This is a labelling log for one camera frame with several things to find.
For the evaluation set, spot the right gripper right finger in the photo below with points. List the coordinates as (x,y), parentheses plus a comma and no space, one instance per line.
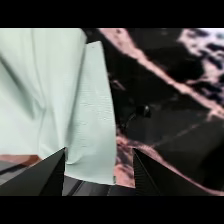
(156,180)

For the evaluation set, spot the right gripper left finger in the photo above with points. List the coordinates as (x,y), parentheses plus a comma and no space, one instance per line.
(46,176)

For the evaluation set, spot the pale green shirt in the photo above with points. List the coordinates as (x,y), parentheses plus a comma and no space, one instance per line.
(50,93)

